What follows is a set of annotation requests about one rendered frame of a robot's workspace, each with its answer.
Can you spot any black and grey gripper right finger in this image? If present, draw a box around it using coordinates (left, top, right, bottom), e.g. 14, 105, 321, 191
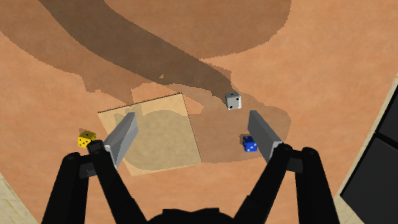
230, 110, 340, 224

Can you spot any grey die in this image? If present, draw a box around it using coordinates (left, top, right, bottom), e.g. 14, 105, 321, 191
225, 92, 241, 110

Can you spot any beige flat mat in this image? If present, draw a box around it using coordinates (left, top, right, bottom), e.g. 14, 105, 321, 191
97, 93, 202, 176

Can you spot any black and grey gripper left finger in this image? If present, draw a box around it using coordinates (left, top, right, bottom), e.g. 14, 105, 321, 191
41, 112, 149, 224

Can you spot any yellow die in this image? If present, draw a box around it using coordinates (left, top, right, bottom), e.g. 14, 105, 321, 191
78, 131, 96, 148

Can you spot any blue die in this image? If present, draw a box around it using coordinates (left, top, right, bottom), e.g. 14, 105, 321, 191
243, 136, 257, 152

